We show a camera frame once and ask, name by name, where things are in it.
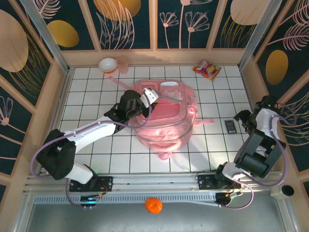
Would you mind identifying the pink school backpack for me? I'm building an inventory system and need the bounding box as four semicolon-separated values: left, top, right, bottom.
108;75;215;160

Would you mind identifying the pink plastic cup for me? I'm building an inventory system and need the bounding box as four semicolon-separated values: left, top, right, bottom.
116;55;130;74

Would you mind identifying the white and orange bowl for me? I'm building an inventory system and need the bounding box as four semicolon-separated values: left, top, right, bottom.
98;58;118;74

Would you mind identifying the colourful fruit candy packet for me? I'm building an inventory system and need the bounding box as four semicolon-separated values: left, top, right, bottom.
192;59;222;81

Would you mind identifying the black controller board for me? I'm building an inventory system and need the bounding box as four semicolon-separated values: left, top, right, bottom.
80;194;102;209
215;191;242;208

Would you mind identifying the orange ball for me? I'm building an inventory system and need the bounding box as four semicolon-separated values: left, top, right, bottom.
144;197;163;215

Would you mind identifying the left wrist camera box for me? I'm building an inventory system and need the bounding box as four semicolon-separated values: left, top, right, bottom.
141;88;159;109

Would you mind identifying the dark floral wall panel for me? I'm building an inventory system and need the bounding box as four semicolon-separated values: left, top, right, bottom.
255;0;309;104
157;0;221;49
36;0;95;51
0;0;52;107
0;86;33;176
276;90;309;173
86;0;152;50
212;0;275;49

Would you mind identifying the aluminium side rail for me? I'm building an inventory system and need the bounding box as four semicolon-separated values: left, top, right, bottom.
56;69;73;114

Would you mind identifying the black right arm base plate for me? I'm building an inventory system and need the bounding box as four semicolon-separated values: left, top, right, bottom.
197;173;218;191

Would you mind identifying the beige box camera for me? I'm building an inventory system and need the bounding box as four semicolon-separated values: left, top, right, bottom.
270;185;295;200

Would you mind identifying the aluminium mounting rail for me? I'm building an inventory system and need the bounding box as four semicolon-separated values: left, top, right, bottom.
23;171;283;194

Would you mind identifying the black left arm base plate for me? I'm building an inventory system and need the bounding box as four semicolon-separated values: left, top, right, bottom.
69;175;114;193

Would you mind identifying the aluminium corner post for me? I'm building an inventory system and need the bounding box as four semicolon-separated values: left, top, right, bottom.
20;0;71;73
238;0;291;71

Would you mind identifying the slotted white cable duct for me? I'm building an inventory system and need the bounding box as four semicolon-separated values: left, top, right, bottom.
32;194;218;206

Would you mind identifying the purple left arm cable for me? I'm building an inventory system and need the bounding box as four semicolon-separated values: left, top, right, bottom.
31;105;153;209

